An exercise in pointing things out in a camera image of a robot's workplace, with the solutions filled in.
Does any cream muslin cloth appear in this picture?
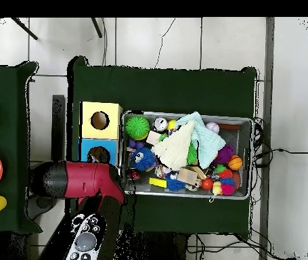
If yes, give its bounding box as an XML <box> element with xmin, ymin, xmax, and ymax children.
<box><xmin>151</xmin><ymin>120</ymin><xmax>197</xmax><ymax>171</ymax></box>

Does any green spiky ball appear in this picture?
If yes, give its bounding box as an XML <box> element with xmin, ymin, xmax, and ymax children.
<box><xmin>125</xmin><ymin>114</ymin><xmax>151</xmax><ymax>141</ymax></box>
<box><xmin>186</xmin><ymin>142</ymin><xmax>200</xmax><ymax>166</ymax></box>

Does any mint green cloth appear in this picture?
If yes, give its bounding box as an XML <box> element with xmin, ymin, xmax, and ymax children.
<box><xmin>175</xmin><ymin>111</ymin><xmax>226</xmax><ymax>169</ymax></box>

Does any wooden box with three holes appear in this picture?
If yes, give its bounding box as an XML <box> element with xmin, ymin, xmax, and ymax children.
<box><xmin>76</xmin><ymin>100</ymin><xmax>123</xmax><ymax>166</ymax></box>

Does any clear mesh bin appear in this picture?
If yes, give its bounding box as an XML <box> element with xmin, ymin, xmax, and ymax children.
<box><xmin>118</xmin><ymin>110</ymin><xmax>255</xmax><ymax>200</ymax></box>

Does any blue fuzzy toy with eyes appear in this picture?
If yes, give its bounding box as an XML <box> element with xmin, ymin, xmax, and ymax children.
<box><xmin>130</xmin><ymin>147</ymin><xmax>158</xmax><ymax>172</ymax></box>

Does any small blue fuzzy toy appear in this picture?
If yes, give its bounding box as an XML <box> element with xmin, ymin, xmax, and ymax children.
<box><xmin>165</xmin><ymin>177</ymin><xmax>187</xmax><ymax>193</ymax></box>

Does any plain wooden cube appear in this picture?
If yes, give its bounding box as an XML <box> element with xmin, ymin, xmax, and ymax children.
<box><xmin>177</xmin><ymin>167</ymin><xmax>200</xmax><ymax>187</ymax></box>

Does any dark green tablecloth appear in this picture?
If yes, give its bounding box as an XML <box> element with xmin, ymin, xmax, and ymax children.
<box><xmin>66</xmin><ymin>56</ymin><xmax>259</xmax><ymax>239</ymax></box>
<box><xmin>0</xmin><ymin>61</ymin><xmax>40</xmax><ymax>235</ymax></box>

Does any white baseball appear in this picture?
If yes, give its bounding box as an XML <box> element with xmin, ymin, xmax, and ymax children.
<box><xmin>205</xmin><ymin>121</ymin><xmax>220</xmax><ymax>136</ymax></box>

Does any purple spiky toy with eyes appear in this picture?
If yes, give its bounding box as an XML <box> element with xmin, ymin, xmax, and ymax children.
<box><xmin>215</xmin><ymin>144</ymin><xmax>234</xmax><ymax>165</ymax></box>

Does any small orange basketball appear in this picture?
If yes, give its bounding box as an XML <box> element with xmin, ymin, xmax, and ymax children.
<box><xmin>228</xmin><ymin>155</ymin><xmax>244</xmax><ymax>171</ymax></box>

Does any black tripod leg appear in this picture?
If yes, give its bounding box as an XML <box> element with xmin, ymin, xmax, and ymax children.
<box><xmin>91</xmin><ymin>18</ymin><xmax>104</xmax><ymax>39</ymax></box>
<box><xmin>9</xmin><ymin>18</ymin><xmax>39</xmax><ymax>41</ymax></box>

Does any grey floor strip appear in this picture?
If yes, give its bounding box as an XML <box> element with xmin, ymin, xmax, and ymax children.
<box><xmin>264</xmin><ymin>18</ymin><xmax>276</xmax><ymax>182</ymax></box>

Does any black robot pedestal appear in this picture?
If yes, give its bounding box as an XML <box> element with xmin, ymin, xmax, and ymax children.
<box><xmin>118</xmin><ymin>232</ymin><xmax>190</xmax><ymax>260</ymax></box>

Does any black floor cable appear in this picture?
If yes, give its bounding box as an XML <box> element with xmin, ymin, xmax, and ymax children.
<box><xmin>253</xmin><ymin>146</ymin><xmax>308</xmax><ymax>160</ymax></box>

